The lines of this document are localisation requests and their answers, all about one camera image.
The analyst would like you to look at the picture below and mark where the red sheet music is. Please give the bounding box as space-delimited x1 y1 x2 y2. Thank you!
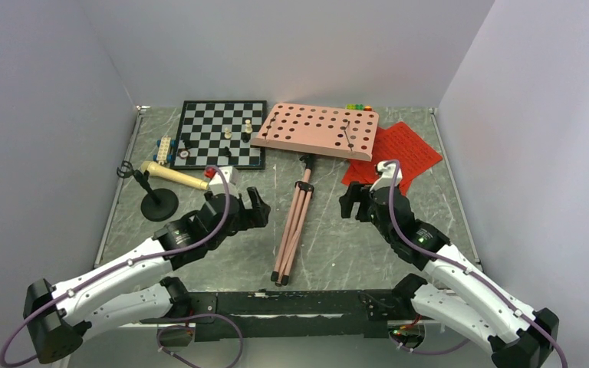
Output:
341 127 412 196
372 122 443 186

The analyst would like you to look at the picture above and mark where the black microphone stand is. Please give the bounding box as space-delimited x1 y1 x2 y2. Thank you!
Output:
117 160 179 222

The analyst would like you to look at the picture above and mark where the pink music stand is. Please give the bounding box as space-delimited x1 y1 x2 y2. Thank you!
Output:
250 103 379 286

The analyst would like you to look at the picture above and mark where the gold microphone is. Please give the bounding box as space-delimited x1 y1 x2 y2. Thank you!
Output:
140 161 209 190

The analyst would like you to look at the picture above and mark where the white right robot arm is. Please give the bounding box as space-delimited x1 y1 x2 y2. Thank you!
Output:
339 182 568 367

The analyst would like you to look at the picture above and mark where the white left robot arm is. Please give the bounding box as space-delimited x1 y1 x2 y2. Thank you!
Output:
23 187 271 364

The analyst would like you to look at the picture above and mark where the orange yellow toy piece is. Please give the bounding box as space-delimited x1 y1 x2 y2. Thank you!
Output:
345 104 373 111

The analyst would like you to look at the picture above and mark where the black white chessboard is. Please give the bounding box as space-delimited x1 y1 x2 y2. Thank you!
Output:
169 100 268 171

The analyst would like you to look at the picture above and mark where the white chess piece tall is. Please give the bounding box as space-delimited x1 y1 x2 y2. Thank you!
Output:
244 119 253 134

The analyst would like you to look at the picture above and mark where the white blue toy brick car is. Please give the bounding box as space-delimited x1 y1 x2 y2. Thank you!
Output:
153 136 177 167

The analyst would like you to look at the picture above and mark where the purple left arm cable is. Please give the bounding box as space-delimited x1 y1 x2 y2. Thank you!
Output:
0 165 245 368

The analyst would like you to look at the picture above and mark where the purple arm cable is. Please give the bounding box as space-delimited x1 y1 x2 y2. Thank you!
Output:
380 159 570 368
0 165 245 368

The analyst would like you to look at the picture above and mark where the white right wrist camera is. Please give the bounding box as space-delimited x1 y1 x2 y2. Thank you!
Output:
369 159 403 192

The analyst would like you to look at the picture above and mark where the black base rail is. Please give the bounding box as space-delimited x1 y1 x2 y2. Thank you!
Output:
141 289 423 342

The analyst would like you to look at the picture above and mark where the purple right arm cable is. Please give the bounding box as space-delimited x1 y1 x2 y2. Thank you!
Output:
380 159 570 368

